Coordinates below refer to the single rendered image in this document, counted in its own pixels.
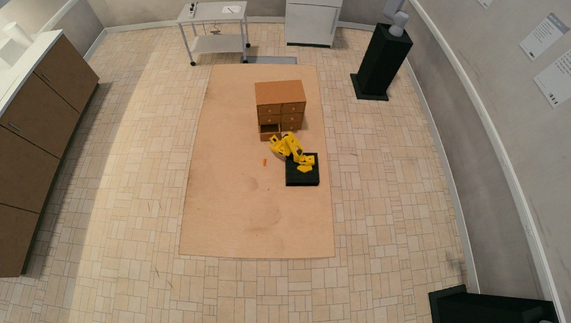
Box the brown chest of drawers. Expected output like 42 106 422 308
255 80 307 132

